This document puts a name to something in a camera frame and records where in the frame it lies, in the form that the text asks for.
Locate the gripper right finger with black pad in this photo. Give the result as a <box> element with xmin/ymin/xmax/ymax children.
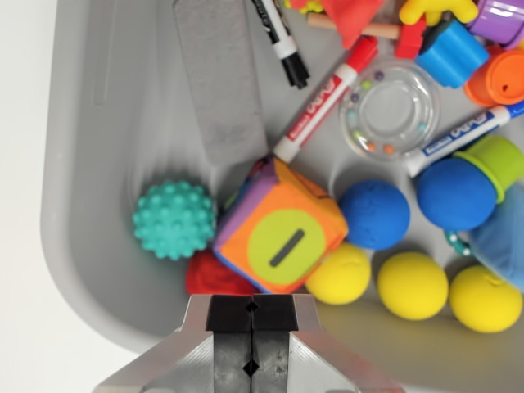
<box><xmin>251</xmin><ymin>294</ymin><xmax>406</xmax><ymax>393</ymax></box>

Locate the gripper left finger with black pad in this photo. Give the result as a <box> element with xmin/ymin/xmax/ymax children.
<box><xmin>93</xmin><ymin>294</ymin><xmax>253</xmax><ymax>393</ymax></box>

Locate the grey plastic bin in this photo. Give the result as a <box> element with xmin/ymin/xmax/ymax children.
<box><xmin>39</xmin><ymin>0</ymin><xmax>524</xmax><ymax>372</ymax></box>

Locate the red soft toy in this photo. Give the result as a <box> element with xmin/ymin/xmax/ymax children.
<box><xmin>184</xmin><ymin>249</ymin><xmax>263</xmax><ymax>296</ymax></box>

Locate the yellow foam ball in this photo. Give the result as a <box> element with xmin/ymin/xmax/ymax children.
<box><xmin>449</xmin><ymin>264</ymin><xmax>524</xmax><ymax>333</ymax></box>
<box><xmin>305</xmin><ymin>242</ymin><xmax>373</xmax><ymax>306</ymax></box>
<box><xmin>376</xmin><ymin>251</ymin><xmax>449</xmax><ymax>321</ymax></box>

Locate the fabric cube with green circle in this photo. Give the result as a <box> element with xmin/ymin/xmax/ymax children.
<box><xmin>212</xmin><ymin>157</ymin><xmax>350</xmax><ymax>295</ymax></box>

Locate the teal spiky rubber ball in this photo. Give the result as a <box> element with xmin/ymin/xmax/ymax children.
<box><xmin>132</xmin><ymin>179</ymin><xmax>218</xmax><ymax>261</ymax></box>

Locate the blue foam ball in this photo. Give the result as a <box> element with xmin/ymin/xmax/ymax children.
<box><xmin>338</xmin><ymin>178</ymin><xmax>412</xmax><ymax>251</ymax></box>
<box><xmin>415</xmin><ymin>157</ymin><xmax>499</xmax><ymax>231</ymax></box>

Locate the red Expo marker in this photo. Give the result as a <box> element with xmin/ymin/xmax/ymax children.
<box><xmin>273</xmin><ymin>35</ymin><xmax>379</xmax><ymax>164</ymax></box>

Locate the light blue soft block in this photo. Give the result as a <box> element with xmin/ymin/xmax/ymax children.
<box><xmin>466</xmin><ymin>186</ymin><xmax>524</xmax><ymax>294</ymax></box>

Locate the grey felt whiteboard eraser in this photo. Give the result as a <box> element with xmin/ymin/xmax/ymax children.
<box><xmin>171</xmin><ymin>0</ymin><xmax>269</xmax><ymax>163</ymax></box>

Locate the blue Expo marker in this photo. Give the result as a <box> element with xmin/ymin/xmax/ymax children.
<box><xmin>404</xmin><ymin>100</ymin><xmax>524</xmax><ymax>179</ymax></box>

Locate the lime green stacking cup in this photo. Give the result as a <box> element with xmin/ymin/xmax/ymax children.
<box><xmin>452</xmin><ymin>134</ymin><xmax>524</xmax><ymax>204</ymax></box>

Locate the black dry-erase marker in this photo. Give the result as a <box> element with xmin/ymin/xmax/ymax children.
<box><xmin>249</xmin><ymin>0</ymin><xmax>311</xmax><ymax>90</ymax></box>

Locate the wooden threaded dowel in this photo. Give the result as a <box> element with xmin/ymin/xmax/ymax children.
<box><xmin>307</xmin><ymin>15</ymin><xmax>400</xmax><ymax>41</ymax></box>

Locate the red wooden nut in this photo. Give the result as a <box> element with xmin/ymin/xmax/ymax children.
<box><xmin>395</xmin><ymin>18</ymin><xmax>427</xmax><ymax>61</ymax></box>

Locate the red rubber dinosaur toy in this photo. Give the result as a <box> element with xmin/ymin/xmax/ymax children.
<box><xmin>318</xmin><ymin>0</ymin><xmax>386</xmax><ymax>51</ymax></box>

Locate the blue plastic ridged cylinder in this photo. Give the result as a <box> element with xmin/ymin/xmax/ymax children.
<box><xmin>414</xmin><ymin>20</ymin><xmax>491</xmax><ymax>90</ymax></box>

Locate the orange stacking cup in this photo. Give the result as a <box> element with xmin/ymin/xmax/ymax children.
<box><xmin>464</xmin><ymin>48</ymin><xmax>524</xmax><ymax>108</ymax></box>

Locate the yellow knobby star toy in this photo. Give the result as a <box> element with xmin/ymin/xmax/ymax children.
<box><xmin>399</xmin><ymin>0</ymin><xmax>480</xmax><ymax>26</ymax></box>

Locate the purple stacking cup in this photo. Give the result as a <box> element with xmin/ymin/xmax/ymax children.
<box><xmin>466</xmin><ymin>0</ymin><xmax>524</xmax><ymax>51</ymax></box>

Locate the clear rattle ring with beads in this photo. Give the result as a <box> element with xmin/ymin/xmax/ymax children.
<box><xmin>337</xmin><ymin>58</ymin><xmax>443</xmax><ymax>163</ymax></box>

